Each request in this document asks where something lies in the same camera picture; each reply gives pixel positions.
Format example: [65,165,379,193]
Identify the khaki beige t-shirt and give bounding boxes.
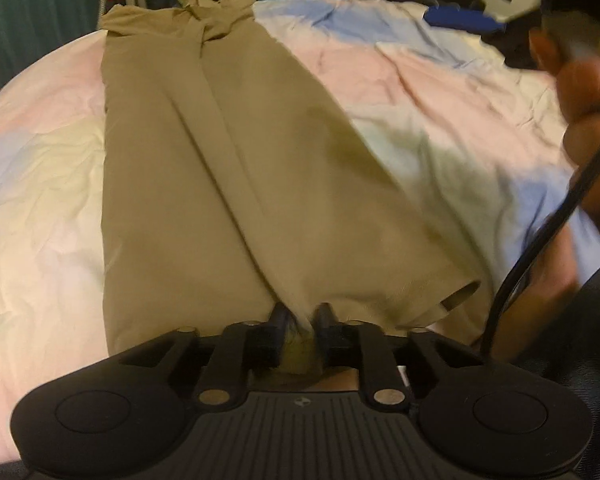
[102,0,490,376]

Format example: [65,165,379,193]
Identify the person's right hand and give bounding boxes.
[529,28,600,231]

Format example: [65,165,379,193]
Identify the pastel bed duvet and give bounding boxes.
[0,0,571,463]

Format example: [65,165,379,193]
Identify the black cable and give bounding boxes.
[479,129,600,361]

